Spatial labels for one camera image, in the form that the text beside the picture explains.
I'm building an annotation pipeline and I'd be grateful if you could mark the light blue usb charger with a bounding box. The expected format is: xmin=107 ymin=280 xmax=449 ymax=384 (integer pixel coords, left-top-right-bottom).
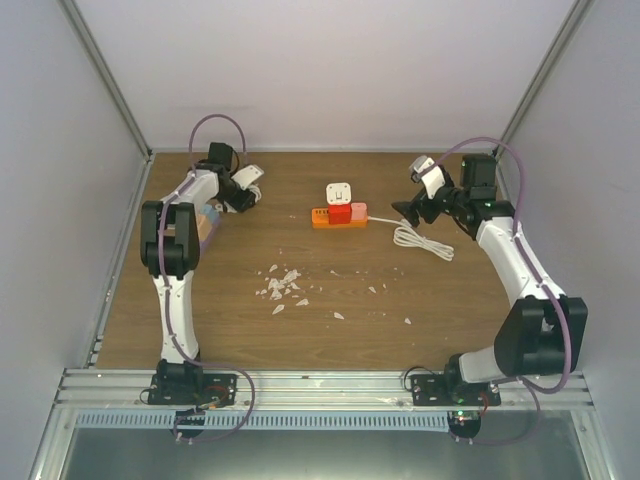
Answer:
xmin=201 ymin=204 xmax=220 ymax=224

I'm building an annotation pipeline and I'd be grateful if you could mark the orange power strip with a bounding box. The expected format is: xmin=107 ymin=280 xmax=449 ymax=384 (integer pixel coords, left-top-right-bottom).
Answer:
xmin=311 ymin=208 xmax=368 ymax=229

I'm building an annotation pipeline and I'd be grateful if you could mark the white orange strip cable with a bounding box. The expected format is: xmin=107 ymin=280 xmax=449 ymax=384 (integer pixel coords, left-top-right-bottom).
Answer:
xmin=367 ymin=216 xmax=456 ymax=262

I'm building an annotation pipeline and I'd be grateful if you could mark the aluminium front rail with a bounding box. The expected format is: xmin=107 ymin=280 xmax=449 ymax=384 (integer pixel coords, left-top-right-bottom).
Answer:
xmin=54 ymin=369 xmax=594 ymax=411

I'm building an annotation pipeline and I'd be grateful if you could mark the purple power strip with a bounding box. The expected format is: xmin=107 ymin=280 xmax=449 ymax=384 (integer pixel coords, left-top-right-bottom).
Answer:
xmin=199 ymin=222 xmax=219 ymax=252

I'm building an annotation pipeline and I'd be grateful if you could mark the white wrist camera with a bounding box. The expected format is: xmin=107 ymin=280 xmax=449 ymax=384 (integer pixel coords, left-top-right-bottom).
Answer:
xmin=232 ymin=164 xmax=264 ymax=190
xmin=409 ymin=155 xmax=446 ymax=200

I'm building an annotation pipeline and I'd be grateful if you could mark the grey slotted cable duct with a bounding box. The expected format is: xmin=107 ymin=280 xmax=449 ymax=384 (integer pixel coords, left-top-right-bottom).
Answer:
xmin=76 ymin=409 xmax=449 ymax=432

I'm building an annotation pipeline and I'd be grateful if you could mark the peach cube power adapter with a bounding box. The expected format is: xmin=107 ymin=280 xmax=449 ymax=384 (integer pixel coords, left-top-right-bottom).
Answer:
xmin=196 ymin=214 xmax=213 ymax=244

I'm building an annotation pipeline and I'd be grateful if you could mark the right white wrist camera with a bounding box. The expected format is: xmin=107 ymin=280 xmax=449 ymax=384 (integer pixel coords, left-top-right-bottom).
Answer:
xmin=409 ymin=155 xmax=446 ymax=200

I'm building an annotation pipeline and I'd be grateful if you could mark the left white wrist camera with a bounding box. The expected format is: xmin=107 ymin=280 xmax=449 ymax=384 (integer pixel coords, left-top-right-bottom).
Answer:
xmin=232 ymin=164 xmax=264 ymax=190

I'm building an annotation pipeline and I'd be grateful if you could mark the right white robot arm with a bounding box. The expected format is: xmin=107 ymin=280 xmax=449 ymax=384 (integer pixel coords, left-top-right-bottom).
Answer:
xmin=392 ymin=154 xmax=588 ymax=405

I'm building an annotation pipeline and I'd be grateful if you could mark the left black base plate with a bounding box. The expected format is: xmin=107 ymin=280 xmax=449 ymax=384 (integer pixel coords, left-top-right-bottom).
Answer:
xmin=139 ymin=360 xmax=238 ymax=409

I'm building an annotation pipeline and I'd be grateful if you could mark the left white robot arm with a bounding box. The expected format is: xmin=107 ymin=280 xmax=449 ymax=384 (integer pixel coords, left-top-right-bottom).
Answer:
xmin=140 ymin=142 xmax=264 ymax=404

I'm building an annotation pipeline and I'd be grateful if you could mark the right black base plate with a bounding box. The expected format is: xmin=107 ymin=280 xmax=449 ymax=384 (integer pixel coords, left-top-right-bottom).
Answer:
xmin=402 ymin=366 xmax=501 ymax=407

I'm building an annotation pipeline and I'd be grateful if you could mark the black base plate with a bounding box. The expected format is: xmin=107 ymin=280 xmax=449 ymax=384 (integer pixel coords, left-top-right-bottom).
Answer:
xmin=139 ymin=360 xmax=238 ymax=409
xmin=402 ymin=366 xmax=501 ymax=407

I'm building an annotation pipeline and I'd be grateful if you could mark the red plug adapter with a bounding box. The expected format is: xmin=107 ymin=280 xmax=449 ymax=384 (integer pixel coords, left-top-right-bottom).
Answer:
xmin=328 ymin=203 xmax=352 ymax=225

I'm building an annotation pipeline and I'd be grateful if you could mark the white square plug adapter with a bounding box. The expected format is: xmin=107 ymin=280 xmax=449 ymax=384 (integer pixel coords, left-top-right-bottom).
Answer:
xmin=326 ymin=182 xmax=352 ymax=206

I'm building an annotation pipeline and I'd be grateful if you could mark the pink plug adapter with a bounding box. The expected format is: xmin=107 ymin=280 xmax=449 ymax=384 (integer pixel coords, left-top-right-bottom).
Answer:
xmin=351 ymin=202 xmax=368 ymax=222

